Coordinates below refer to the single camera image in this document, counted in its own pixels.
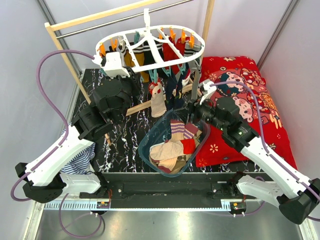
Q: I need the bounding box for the navy hanging sock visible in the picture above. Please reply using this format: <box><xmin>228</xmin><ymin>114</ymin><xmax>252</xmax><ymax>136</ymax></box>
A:
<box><xmin>165</xmin><ymin>73</ymin><xmax>184</xmax><ymax>111</ymax></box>

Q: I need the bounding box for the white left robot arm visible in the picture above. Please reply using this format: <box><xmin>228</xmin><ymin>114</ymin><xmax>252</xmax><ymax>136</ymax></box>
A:
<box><xmin>15</xmin><ymin>74</ymin><xmax>141</xmax><ymax>204</ymax></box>

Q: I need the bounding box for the grey hanging sock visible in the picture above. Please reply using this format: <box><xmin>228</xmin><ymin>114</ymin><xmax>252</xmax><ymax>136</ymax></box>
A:
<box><xmin>187</xmin><ymin>57</ymin><xmax>203</xmax><ymax>100</ymax></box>

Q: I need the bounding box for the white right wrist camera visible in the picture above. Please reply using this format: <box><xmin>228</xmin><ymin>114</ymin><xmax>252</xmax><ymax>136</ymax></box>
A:
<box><xmin>199</xmin><ymin>79</ymin><xmax>217</xmax><ymax>105</ymax></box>

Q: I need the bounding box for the clear blue plastic bin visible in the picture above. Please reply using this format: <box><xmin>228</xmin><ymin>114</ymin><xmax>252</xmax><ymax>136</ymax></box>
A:
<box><xmin>138</xmin><ymin>108</ymin><xmax>210</xmax><ymax>178</ymax></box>

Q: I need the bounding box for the red hanging sock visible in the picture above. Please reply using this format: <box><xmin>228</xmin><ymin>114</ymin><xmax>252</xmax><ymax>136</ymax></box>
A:
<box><xmin>162</xmin><ymin>37</ymin><xmax>187</xmax><ymax>62</ymax></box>

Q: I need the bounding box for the wooden drying rack frame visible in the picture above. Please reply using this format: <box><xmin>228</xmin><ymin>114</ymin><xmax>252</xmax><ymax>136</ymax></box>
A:
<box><xmin>44</xmin><ymin>0</ymin><xmax>216</xmax><ymax>146</ymax></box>

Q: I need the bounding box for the purple striped beige sock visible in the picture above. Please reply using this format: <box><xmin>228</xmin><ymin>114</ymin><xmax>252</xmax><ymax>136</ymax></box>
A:
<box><xmin>170</xmin><ymin>119</ymin><xmax>199</xmax><ymax>142</ymax></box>

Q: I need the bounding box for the red cartoon print pillow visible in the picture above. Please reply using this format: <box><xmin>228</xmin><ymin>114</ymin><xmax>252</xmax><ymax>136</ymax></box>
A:
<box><xmin>196</xmin><ymin>56</ymin><xmax>297</xmax><ymax>168</ymax></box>

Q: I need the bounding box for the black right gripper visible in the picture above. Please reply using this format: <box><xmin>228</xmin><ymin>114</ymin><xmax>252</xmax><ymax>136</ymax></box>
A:
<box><xmin>173</xmin><ymin>93</ymin><xmax>227</xmax><ymax>132</ymax></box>

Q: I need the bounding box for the white oval clip hanger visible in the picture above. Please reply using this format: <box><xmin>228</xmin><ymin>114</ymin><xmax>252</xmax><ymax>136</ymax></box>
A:
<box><xmin>92</xmin><ymin>8</ymin><xmax>206</xmax><ymax>73</ymax></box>

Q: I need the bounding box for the beige sock with red cuff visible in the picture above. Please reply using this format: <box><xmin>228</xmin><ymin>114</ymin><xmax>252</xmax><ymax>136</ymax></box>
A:
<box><xmin>148</xmin><ymin>82</ymin><xmax>167</xmax><ymax>118</ymax></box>

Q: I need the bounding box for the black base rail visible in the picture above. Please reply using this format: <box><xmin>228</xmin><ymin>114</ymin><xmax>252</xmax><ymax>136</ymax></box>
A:
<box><xmin>79</xmin><ymin>172</ymin><xmax>243</xmax><ymax>199</ymax></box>

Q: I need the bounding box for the mustard yellow hanging sock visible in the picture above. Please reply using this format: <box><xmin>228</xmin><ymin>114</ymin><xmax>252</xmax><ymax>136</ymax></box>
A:
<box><xmin>124</xmin><ymin>50</ymin><xmax>149</xmax><ymax>83</ymax></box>

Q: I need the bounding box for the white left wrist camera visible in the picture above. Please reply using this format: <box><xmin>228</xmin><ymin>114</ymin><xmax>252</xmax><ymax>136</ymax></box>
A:
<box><xmin>101</xmin><ymin>51</ymin><xmax>130</xmax><ymax>79</ymax></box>

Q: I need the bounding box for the blue striped cloth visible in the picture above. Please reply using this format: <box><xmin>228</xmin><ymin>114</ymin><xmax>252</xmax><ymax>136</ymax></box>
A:
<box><xmin>59</xmin><ymin>121</ymin><xmax>97</xmax><ymax>174</ymax></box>

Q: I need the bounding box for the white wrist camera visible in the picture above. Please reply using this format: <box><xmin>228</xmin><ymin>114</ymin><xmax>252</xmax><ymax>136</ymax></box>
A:
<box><xmin>101</xmin><ymin>51</ymin><xmax>130</xmax><ymax>79</ymax></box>
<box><xmin>199</xmin><ymin>79</ymin><xmax>217</xmax><ymax>105</ymax></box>

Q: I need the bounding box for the teal clothes clip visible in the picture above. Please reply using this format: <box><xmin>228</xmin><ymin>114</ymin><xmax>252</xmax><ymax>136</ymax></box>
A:
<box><xmin>148</xmin><ymin>69</ymin><xmax>158</xmax><ymax>84</ymax></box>

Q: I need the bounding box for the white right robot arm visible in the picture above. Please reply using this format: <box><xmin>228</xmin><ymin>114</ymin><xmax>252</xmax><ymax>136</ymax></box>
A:
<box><xmin>187</xmin><ymin>97</ymin><xmax>320</xmax><ymax>225</ymax></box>

